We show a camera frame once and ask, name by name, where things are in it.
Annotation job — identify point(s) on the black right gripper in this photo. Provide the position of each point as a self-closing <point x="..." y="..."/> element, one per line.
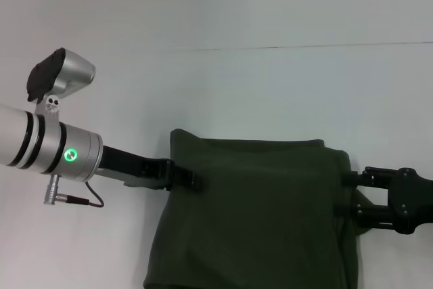
<point x="412" y="197"/>

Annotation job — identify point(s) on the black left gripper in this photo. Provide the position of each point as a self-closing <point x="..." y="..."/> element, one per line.
<point x="135" y="167"/>

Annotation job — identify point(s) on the dark green FREE! t-shirt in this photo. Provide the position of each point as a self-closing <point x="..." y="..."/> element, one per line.
<point x="253" y="218"/>

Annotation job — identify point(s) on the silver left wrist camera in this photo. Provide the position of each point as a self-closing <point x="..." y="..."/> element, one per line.
<point x="64" y="72"/>

